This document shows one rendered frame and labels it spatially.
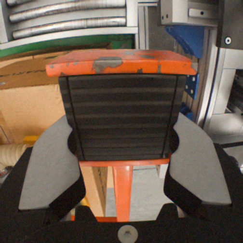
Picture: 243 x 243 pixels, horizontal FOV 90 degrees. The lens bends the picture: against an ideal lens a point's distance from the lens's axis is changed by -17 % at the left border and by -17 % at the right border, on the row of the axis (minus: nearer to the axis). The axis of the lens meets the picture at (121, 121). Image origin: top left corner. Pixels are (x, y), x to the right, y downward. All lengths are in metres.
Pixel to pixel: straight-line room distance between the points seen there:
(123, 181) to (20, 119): 0.25
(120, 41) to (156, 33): 0.33
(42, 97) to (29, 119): 0.07
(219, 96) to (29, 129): 0.51
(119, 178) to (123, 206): 0.07
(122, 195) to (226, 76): 0.41
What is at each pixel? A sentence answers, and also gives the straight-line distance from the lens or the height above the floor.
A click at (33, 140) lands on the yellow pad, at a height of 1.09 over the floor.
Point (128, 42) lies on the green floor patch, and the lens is 1.31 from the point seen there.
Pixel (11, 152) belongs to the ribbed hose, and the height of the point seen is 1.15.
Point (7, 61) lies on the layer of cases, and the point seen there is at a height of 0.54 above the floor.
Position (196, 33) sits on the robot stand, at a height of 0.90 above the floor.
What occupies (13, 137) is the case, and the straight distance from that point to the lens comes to 0.39.
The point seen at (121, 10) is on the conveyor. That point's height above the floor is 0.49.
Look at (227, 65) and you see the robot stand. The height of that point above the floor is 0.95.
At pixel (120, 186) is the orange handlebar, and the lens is 0.18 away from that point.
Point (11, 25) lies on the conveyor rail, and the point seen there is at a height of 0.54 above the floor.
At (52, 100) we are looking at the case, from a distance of 0.28.
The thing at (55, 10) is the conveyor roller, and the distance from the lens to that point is 0.83.
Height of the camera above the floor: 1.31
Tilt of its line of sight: 57 degrees down
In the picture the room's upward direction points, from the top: 179 degrees clockwise
